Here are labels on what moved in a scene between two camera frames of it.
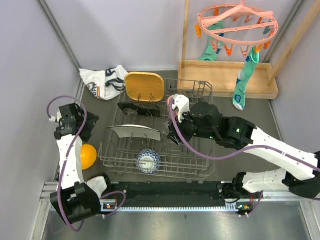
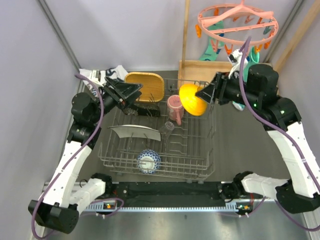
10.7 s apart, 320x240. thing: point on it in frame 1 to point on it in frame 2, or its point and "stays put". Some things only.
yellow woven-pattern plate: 144,86 stays put
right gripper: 181,126 to 221,82
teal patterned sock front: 244,75 stays put
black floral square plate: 140,109 stays put
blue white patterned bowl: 149,161 stays put
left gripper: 92,120 to 123,91
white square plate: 135,131 stays put
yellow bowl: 88,156 to 195,105
